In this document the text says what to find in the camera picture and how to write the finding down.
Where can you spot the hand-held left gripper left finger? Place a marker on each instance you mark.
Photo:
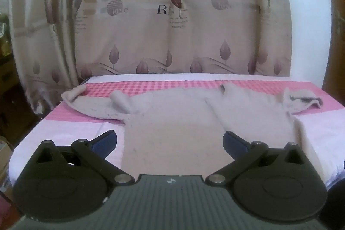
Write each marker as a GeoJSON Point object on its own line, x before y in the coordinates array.
{"type": "Point", "coordinates": [103, 143]}

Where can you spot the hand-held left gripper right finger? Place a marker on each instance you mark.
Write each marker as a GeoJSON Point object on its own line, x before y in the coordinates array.
{"type": "Point", "coordinates": [235, 144]}

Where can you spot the beige knit sweater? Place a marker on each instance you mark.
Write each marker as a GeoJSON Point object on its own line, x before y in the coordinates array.
{"type": "Point", "coordinates": [172, 122]}

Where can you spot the pink checkered blanket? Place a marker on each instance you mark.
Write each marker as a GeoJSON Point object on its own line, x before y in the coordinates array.
{"type": "Point", "coordinates": [161, 87]}

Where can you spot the pale pink bed sheet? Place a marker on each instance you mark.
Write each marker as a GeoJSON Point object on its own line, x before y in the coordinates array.
{"type": "Point", "coordinates": [320, 133]}

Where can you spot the brown wooden cabinet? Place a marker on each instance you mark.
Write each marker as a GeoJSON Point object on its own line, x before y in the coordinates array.
{"type": "Point", "coordinates": [9, 79]}

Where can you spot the beige leaf print curtain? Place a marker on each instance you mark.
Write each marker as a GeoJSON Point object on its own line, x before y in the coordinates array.
{"type": "Point", "coordinates": [151, 30]}

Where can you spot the brown wooden door frame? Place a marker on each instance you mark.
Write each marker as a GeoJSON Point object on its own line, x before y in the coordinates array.
{"type": "Point", "coordinates": [335, 30]}

